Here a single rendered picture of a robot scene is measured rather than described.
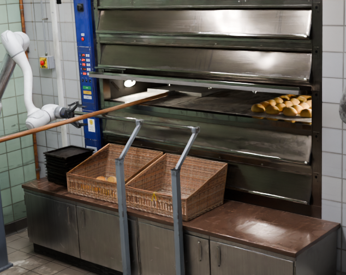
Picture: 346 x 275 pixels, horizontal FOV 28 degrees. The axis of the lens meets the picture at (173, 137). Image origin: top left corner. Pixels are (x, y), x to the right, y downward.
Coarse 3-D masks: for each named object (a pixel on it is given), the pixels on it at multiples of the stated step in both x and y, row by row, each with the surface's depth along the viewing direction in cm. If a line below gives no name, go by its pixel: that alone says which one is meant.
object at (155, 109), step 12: (132, 108) 515; (144, 108) 507; (156, 108) 500; (168, 108) 492; (180, 108) 490; (228, 120) 460; (240, 120) 454; (252, 120) 448; (264, 120) 442; (276, 120) 437; (288, 120) 436
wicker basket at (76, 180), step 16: (112, 144) 532; (96, 160) 526; (112, 160) 532; (128, 160) 522; (144, 160) 512; (80, 176) 494; (96, 176) 528; (128, 176) 521; (80, 192) 498; (96, 192) 488; (112, 192) 477
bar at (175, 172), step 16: (80, 112) 498; (176, 128) 442; (192, 128) 432; (128, 144) 456; (192, 144) 430; (176, 176) 420; (176, 192) 422; (176, 208) 425; (176, 224) 428; (128, 240) 465; (176, 240) 431; (128, 256) 467; (176, 256) 434; (128, 272) 469; (176, 272) 437
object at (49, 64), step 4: (40, 56) 560; (44, 56) 559; (48, 56) 557; (52, 56) 559; (40, 60) 560; (44, 60) 557; (48, 60) 556; (52, 60) 560; (44, 64) 558; (48, 64) 557; (52, 64) 560; (44, 68) 560; (48, 68) 557
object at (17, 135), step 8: (152, 96) 526; (160, 96) 532; (128, 104) 504; (96, 112) 478; (104, 112) 484; (64, 120) 456; (72, 120) 460; (40, 128) 439; (48, 128) 444; (8, 136) 420; (16, 136) 424
